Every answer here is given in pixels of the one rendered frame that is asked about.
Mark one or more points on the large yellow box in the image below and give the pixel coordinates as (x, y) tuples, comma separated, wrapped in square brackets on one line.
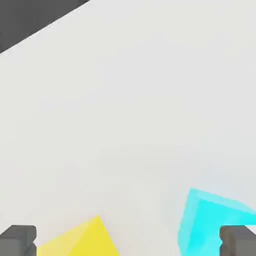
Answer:
[(90, 242)]

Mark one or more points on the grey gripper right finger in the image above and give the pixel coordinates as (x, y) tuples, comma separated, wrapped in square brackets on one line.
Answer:
[(238, 241)]

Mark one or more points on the large cyan box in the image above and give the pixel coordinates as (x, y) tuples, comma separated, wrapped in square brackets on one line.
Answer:
[(202, 226)]

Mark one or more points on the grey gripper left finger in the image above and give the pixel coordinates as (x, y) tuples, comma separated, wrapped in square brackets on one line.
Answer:
[(17, 241)]

